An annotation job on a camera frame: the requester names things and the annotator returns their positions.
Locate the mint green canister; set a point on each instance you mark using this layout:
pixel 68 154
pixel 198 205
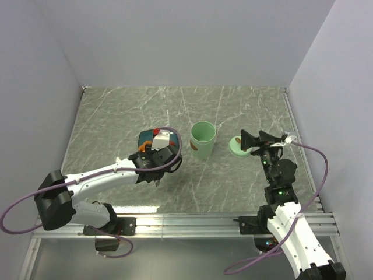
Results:
pixel 203 136

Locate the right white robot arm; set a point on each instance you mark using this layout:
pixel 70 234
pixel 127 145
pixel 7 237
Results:
pixel 283 215

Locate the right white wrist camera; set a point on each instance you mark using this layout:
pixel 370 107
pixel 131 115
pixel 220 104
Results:
pixel 286 140

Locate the fried chicken nugget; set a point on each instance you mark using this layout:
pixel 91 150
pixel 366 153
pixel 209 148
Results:
pixel 142 147

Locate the mint green lid brown handle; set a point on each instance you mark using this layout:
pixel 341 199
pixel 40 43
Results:
pixel 234 147

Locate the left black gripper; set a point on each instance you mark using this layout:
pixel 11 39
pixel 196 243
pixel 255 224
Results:
pixel 150 152

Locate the aluminium right side rail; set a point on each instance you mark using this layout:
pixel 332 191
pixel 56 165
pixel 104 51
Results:
pixel 317 208

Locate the aluminium rail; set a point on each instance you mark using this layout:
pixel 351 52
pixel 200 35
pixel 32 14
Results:
pixel 195 225
pixel 317 208

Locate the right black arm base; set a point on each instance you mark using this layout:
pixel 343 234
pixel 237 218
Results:
pixel 257 226

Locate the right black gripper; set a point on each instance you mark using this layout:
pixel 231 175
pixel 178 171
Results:
pixel 248 141

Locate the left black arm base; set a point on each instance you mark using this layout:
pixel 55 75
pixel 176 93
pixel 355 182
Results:
pixel 111 234

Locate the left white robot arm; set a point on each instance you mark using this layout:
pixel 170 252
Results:
pixel 62 198

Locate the aluminium front rail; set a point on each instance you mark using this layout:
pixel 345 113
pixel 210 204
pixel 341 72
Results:
pixel 195 225

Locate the teal square plate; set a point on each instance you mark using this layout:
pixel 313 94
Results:
pixel 175 145

